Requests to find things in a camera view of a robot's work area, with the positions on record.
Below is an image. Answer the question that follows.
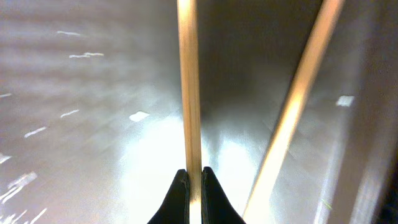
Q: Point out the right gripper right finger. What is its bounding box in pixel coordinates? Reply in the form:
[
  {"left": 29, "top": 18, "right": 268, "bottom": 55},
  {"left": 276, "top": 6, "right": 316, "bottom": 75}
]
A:
[{"left": 201, "top": 167, "right": 246, "bottom": 224}]

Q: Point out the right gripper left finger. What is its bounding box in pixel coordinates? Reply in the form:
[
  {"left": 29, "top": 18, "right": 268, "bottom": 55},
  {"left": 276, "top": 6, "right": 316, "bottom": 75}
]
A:
[{"left": 148, "top": 169, "right": 190, "bottom": 224}]

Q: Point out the wooden chopstick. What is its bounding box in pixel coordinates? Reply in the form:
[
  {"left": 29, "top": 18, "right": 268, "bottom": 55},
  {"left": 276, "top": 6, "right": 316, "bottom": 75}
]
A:
[
  {"left": 243, "top": 0, "right": 345, "bottom": 223},
  {"left": 177, "top": 0, "right": 202, "bottom": 224}
]

